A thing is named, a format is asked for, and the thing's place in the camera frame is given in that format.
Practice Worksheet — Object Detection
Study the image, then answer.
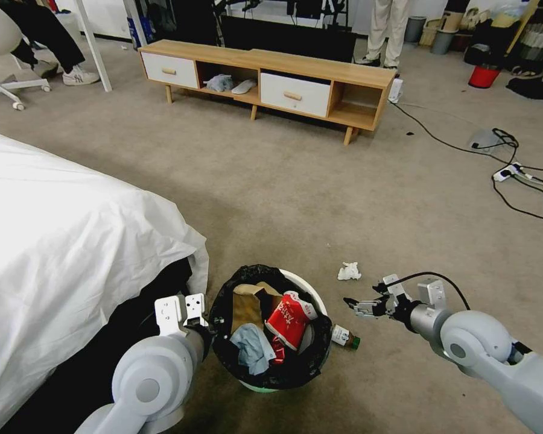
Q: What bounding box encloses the wicker basket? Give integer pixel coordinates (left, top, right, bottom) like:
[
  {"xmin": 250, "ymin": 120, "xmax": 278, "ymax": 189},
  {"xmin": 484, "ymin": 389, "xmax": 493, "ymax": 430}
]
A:
[{"xmin": 418, "ymin": 17, "xmax": 443, "ymax": 47}]

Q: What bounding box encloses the black flat panel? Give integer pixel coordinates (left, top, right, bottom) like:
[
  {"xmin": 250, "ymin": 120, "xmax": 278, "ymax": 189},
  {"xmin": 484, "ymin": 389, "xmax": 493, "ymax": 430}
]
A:
[{"xmin": 218, "ymin": 14, "xmax": 358, "ymax": 64}]

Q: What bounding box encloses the white bed sheet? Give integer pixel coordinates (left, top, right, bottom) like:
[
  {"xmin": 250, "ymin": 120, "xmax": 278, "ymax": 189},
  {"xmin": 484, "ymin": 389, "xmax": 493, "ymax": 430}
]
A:
[{"xmin": 0, "ymin": 126, "xmax": 209, "ymax": 434}]

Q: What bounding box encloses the black cloth pile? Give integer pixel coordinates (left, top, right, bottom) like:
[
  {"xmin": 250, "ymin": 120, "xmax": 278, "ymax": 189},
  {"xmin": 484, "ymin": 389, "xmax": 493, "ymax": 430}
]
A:
[{"xmin": 506, "ymin": 75, "xmax": 543, "ymax": 101}]

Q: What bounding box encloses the small red foil wrapper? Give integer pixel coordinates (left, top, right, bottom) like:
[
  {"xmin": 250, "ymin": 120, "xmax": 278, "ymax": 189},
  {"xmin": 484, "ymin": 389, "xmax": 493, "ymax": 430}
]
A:
[{"xmin": 268, "ymin": 336, "xmax": 291, "ymax": 365}]

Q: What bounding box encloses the large white cabinet drawer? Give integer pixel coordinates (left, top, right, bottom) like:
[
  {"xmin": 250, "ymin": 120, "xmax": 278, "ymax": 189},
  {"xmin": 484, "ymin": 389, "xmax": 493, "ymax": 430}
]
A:
[{"xmin": 259, "ymin": 72, "xmax": 332, "ymax": 120}]

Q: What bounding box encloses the looped black floor cable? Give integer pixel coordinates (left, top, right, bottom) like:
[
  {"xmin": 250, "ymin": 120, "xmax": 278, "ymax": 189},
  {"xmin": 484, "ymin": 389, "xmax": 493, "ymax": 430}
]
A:
[{"xmin": 492, "ymin": 174, "xmax": 543, "ymax": 221}]

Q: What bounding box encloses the brown bottle green cap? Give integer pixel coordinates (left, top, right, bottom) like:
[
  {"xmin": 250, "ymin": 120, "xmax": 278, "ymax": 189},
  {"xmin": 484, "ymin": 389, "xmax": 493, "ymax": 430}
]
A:
[{"xmin": 331, "ymin": 324, "xmax": 361, "ymax": 350}]

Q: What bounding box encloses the crumpled white tissue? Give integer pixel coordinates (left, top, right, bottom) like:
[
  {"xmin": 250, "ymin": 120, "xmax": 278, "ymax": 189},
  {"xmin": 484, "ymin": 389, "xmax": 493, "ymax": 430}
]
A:
[{"xmin": 337, "ymin": 260, "xmax": 363, "ymax": 281}]

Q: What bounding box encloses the white trash bin black liner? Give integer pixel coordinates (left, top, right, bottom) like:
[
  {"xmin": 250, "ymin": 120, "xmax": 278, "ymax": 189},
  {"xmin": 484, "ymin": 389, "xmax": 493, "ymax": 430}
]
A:
[{"xmin": 208, "ymin": 265, "xmax": 334, "ymax": 392}]

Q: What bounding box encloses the white upright power strip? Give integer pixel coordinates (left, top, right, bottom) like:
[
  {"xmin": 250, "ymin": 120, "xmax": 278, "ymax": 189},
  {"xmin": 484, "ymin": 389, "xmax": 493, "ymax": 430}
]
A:
[{"xmin": 387, "ymin": 77, "xmax": 405, "ymax": 104}]

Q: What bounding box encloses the red bucket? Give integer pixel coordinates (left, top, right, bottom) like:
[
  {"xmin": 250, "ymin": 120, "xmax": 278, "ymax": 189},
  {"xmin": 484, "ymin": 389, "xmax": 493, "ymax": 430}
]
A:
[{"xmin": 468, "ymin": 63, "xmax": 503, "ymax": 89}]

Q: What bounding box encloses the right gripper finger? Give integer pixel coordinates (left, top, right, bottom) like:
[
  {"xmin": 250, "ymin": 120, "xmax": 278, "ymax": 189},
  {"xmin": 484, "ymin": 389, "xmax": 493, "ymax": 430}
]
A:
[
  {"xmin": 343, "ymin": 296, "xmax": 392, "ymax": 321},
  {"xmin": 372, "ymin": 281, "xmax": 395, "ymax": 302}
]

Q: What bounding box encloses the black bag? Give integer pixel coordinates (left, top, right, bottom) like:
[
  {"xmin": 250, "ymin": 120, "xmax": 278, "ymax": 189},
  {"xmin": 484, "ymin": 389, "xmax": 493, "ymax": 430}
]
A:
[{"xmin": 463, "ymin": 19, "xmax": 509, "ymax": 69}]

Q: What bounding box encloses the red snack bag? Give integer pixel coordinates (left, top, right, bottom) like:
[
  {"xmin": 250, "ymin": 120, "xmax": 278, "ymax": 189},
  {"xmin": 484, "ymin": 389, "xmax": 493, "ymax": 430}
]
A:
[{"xmin": 265, "ymin": 291, "xmax": 319, "ymax": 351}]

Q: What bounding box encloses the brown paper bag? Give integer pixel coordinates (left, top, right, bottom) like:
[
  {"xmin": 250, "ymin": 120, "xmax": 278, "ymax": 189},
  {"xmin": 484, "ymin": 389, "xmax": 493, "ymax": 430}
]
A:
[{"xmin": 232, "ymin": 281, "xmax": 284, "ymax": 336}]

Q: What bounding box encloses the white table leg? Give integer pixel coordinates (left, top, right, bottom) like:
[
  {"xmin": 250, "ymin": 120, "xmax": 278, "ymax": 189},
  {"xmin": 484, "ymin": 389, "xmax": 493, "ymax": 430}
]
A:
[{"xmin": 74, "ymin": 0, "xmax": 114, "ymax": 93}]

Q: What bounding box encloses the grey floor plate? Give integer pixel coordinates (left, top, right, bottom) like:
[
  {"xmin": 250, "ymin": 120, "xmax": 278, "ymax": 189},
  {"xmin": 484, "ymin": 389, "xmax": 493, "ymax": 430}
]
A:
[{"xmin": 468, "ymin": 128, "xmax": 509, "ymax": 153}]

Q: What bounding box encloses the grey crumpled bag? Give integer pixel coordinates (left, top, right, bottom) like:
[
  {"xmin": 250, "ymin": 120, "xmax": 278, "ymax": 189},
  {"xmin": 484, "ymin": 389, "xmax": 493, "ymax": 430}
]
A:
[{"xmin": 204, "ymin": 73, "xmax": 234, "ymax": 93}]

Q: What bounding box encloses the blue-grey crumpled cloth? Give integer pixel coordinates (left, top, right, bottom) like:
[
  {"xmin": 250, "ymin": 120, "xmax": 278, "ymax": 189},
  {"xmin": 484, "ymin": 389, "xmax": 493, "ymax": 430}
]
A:
[{"xmin": 229, "ymin": 322, "xmax": 275, "ymax": 377}]

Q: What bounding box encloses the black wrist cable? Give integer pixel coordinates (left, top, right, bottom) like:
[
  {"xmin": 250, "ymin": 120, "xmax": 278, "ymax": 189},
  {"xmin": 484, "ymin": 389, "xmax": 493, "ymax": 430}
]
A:
[{"xmin": 390, "ymin": 271, "xmax": 472, "ymax": 313}]

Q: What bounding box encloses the wooden TV cabinet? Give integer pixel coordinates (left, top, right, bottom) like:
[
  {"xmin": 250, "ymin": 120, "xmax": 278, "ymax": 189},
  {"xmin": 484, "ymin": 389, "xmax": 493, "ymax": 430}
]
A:
[{"xmin": 138, "ymin": 39, "xmax": 397, "ymax": 146}]

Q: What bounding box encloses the blue box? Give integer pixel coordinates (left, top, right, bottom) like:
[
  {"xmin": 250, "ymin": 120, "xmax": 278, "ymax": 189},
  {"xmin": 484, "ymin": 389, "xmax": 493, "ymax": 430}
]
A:
[{"xmin": 126, "ymin": 15, "xmax": 156, "ymax": 49}]

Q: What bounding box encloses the small white cabinet drawer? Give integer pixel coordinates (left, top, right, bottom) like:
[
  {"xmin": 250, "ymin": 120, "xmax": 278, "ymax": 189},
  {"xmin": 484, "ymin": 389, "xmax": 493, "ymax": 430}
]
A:
[{"xmin": 141, "ymin": 51, "xmax": 200, "ymax": 90}]

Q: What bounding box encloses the light grey waste bin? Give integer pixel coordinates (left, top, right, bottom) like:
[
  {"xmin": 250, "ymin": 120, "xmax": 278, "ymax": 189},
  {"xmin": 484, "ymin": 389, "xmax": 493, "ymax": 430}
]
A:
[{"xmin": 431, "ymin": 28, "xmax": 456, "ymax": 56}]

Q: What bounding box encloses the black bed base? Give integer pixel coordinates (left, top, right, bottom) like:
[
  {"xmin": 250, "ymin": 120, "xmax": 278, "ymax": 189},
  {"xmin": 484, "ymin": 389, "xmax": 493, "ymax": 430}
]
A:
[{"xmin": 0, "ymin": 258, "xmax": 196, "ymax": 434}]

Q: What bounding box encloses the long black floor cable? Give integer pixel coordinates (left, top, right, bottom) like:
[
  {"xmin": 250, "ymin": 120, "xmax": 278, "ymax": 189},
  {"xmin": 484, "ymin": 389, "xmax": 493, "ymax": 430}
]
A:
[{"xmin": 391, "ymin": 99, "xmax": 543, "ymax": 174}]

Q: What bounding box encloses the person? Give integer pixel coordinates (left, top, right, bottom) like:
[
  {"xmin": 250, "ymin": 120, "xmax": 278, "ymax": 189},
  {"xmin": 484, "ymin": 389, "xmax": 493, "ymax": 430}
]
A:
[
  {"xmin": 354, "ymin": 0, "xmax": 411, "ymax": 69},
  {"xmin": 2, "ymin": 0, "xmax": 102, "ymax": 87}
]

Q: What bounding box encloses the yellow broom handle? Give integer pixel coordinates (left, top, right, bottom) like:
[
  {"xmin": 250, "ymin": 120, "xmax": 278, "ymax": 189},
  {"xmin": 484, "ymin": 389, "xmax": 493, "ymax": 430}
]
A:
[{"xmin": 506, "ymin": 0, "xmax": 542, "ymax": 56}]

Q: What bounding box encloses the dark grey waste bin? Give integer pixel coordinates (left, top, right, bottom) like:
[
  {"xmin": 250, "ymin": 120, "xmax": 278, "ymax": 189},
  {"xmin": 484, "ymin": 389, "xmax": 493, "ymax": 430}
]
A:
[{"xmin": 404, "ymin": 15, "xmax": 429, "ymax": 44}]

